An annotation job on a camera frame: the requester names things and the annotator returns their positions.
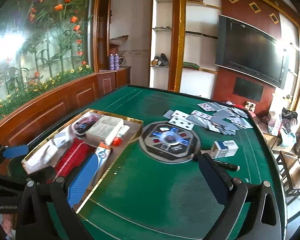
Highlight black marker pen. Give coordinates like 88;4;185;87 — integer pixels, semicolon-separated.
214;160;240;171

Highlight blue white medicine box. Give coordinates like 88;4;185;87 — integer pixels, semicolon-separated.
210;140;238;159

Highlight red pouch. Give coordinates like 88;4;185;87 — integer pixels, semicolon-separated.
54;138;96;180

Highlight white plastic packet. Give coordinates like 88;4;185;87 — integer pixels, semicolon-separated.
21;132;71;174

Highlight white blue toothpaste box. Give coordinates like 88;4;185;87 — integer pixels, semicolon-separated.
93;142;112;183

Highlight gold-rimmed tray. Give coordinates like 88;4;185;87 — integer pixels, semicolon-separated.
21;109;143;209

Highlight white paper booklet box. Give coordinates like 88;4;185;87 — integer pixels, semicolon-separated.
85;115;124;146

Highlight white tube red cap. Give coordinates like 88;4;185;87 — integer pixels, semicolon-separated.
112;125;130;146

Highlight scattered playing card pile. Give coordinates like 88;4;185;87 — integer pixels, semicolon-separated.
163;102;253;135

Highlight face-up card near console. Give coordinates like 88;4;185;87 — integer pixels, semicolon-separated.
168;116;194;131

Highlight wooden chair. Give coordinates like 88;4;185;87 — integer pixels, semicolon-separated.
276;148;300;205

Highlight round table centre console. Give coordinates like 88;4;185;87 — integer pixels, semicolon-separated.
139;121;201;164

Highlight clothes pile on stool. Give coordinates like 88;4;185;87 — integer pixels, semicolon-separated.
267;107;298;147

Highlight flower mural window panel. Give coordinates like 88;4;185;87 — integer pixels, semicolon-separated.
0;0;93;121

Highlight purple spray can left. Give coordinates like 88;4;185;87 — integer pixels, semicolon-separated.
109;54;115;70

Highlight purple spray can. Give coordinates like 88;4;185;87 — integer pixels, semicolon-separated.
109;54;115;70
114;54;120;70

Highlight purple spray can right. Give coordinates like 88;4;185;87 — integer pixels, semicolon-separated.
114;54;120;70

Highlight shoes on shelf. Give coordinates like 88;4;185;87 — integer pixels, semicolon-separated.
151;53;168;67

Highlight black wall television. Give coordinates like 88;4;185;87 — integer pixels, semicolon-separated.
215;15;288;89

